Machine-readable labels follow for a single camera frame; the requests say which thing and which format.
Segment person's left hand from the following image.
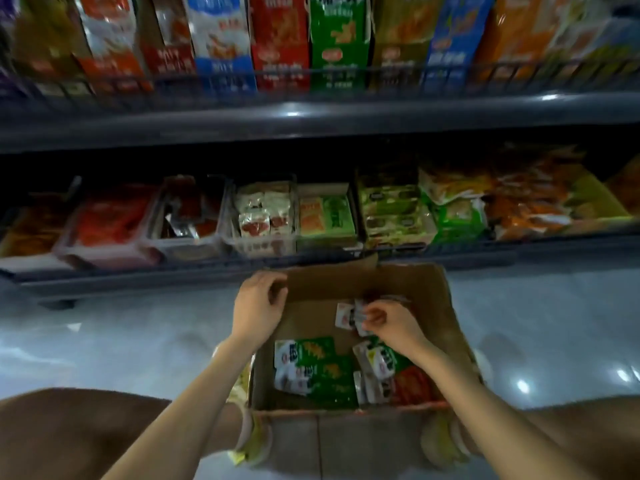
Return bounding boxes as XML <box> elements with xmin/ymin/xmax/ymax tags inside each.
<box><xmin>230</xmin><ymin>269</ymin><xmax>291</xmax><ymax>352</ymax></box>

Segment person's right hand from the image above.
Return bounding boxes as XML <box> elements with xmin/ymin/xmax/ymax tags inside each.
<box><xmin>360</xmin><ymin>299</ymin><xmax>433</xmax><ymax>362</ymax></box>

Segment small white orange snack packet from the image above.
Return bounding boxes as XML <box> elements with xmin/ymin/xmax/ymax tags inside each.
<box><xmin>335</xmin><ymin>299</ymin><xmax>373</xmax><ymax>336</ymax></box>

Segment brown cardboard box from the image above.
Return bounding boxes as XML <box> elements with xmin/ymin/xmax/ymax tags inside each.
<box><xmin>248</xmin><ymin>257</ymin><xmax>481</xmax><ymax>416</ymax></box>

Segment grey metal store shelf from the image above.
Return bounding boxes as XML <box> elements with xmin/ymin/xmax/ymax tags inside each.
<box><xmin>0</xmin><ymin>0</ymin><xmax>640</xmax><ymax>302</ymax></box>

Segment person's right forearm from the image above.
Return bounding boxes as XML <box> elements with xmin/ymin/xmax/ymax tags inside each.
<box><xmin>405</xmin><ymin>343</ymin><xmax>601</xmax><ymax>480</ymax></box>

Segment person's left forearm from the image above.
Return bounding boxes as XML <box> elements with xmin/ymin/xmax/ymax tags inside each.
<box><xmin>100</xmin><ymin>335</ymin><xmax>263</xmax><ymax>480</ymax></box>

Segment person's right shoe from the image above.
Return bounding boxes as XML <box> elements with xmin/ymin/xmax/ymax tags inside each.
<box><xmin>420</xmin><ymin>409</ymin><xmax>471</xmax><ymax>468</ymax></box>

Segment person's shoe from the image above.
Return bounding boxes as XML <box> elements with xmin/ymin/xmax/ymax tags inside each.
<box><xmin>225</xmin><ymin>355</ymin><xmax>273</xmax><ymax>466</ymax></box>
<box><xmin>420</xmin><ymin>409</ymin><xmax>471</xmax><ymax>468</ymax></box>

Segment person's left shoe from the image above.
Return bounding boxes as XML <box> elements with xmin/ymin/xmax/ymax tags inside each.
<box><xmin>225</xmin><ymin>355</ymin><xmax>273</xmax><ymax>466</ymax></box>

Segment person's right leg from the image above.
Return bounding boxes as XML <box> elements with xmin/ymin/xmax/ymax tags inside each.
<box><xmin>455</xmin><ymin>395</ymin><xmax>640</xmax><ymax>480</ymax></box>

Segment person's leg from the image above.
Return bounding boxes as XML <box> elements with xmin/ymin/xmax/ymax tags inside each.
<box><xmin>0</xmin><ymin>387</ymin><xmax>246</xmax><ymax>480</ymax></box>
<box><xmin>455</xmin><ymin>395</ymin><xmax>640</xmax><ymax>480</ymax></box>

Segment person's left leg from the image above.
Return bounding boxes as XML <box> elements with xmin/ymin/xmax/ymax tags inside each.
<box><xmin>0</xmin><ymin>387</ymin><xmax>246</xmax><ymax>480</ymax></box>

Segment clear plastic tray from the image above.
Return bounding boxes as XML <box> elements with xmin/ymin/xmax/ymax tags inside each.
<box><xmin>224</xmin><ymin>179</ymin><xmax>299</xmax><ymax>259</ymax></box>
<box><xmin>148</xmin><ymin>177</ymin><xmax>233</xmax><ymax>263</ymax></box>
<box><xmin>0</xmin><ymin>195</ymin><xmax>77</xmax><ymax>276</ymax></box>
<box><xmin>58</xmin><ymin>185</ymin><xmax>164</xmax><ymax>272</ymax></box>

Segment green orange display carton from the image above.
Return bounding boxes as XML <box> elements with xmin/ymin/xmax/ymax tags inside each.
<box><xmin>295</xmin><ymin>183</ymin><xmax>361</xmax><ymax>252</ymax></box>

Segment white sock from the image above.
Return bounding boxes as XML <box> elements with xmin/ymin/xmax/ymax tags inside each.
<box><xmin>238</xmin><ymin>403</ymin><xmax>257</xmax><ymax>452</ymax></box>

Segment green snack packets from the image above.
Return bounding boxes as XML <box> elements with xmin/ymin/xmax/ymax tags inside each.
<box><xmin>430</xmin><ymin>195</ymin><xmax>489</xmax><ymax>244</ymax></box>

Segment pile of red snack packets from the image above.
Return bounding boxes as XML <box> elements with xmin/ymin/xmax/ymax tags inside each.
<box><xmin>75</xmin><ymin>189</ymin><xmax>156</xmax><ymax>248</ymax></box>

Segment pile of orange yellow packets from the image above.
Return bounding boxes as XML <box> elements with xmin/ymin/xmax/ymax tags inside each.
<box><xmin>418</xmin><ymin>149</ymin><xmax>581</xmax><ymax>241</ymax></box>

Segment lime green display tray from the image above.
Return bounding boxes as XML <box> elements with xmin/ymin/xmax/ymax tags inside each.
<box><xmin>560</xmin><ymin>173</ymin><xmax>636</xmax><ymax>236</ymax></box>

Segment dark orange snack packs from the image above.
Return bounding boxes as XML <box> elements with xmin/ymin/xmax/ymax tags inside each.
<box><xmin>0</xmin><ymin>199</ymin><xmax>71</xmax><ymax>258</ymax></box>

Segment row of snack display cartons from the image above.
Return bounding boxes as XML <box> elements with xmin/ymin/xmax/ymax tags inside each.
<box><xmin>0</xmin><ymin>0</ymin><xmax>640</xmax><ymax>98</ymax></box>

